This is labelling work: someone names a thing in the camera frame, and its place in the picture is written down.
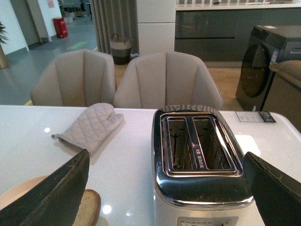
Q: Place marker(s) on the slice of bread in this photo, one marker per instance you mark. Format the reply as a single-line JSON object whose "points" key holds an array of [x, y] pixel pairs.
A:
{"points": [[89, 209]]}

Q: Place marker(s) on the dark front-load washing machine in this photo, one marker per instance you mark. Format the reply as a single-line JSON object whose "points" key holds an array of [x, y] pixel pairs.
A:
{"points": [[267, 44]]}

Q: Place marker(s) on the beige cushion at right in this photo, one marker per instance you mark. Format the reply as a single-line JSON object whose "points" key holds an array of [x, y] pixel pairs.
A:
{"points": [[289, 70]]}

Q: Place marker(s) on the beige chair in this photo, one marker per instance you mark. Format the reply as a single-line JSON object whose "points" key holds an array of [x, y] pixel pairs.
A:
{"points": [[77, 78], [167, 78]]}

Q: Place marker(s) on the grey quilted oven mitt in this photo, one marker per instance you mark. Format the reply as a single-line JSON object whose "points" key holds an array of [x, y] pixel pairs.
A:
{"points": [[91, 128]]}

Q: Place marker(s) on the woven striped laundry basket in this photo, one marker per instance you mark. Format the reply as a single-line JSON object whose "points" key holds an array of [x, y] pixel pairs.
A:
{"points": [[120, 49]]}

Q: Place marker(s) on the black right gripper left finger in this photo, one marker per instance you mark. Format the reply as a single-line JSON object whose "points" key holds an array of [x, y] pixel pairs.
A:
{"points": [[55, 200]]}

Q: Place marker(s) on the dark grey kitchen cabinet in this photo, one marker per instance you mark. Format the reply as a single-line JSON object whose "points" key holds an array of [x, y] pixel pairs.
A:
{"points": [[218, 34]]}

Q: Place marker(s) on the chrome two-slot toaster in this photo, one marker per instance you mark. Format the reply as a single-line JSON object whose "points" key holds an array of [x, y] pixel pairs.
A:
{"points": [[197, 170]]}

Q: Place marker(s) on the beige round plate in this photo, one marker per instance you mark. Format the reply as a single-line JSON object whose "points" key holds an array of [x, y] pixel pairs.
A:
{"points": [[19, 190]]}

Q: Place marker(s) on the beige chair on left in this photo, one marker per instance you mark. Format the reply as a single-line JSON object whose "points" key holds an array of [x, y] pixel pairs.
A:
{"points": [[77, 78]]}

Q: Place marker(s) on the beige chair on right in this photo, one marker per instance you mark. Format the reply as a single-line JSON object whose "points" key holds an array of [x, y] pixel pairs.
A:
{"points": [[167, 78]]}

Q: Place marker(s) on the grey pleated curtain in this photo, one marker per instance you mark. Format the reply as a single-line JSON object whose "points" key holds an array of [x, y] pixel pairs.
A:
{"points": [[114, 16]]}

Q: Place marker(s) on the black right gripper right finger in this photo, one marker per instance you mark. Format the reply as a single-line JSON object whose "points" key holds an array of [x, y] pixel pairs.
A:
{"points": [[277, 195]]}

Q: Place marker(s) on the red box on floor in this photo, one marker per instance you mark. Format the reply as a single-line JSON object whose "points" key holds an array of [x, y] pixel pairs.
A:
{"points": [[60, 27]]}

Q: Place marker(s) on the information label card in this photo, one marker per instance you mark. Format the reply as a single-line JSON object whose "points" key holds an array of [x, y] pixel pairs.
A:
{"points": [[246, 116]]}

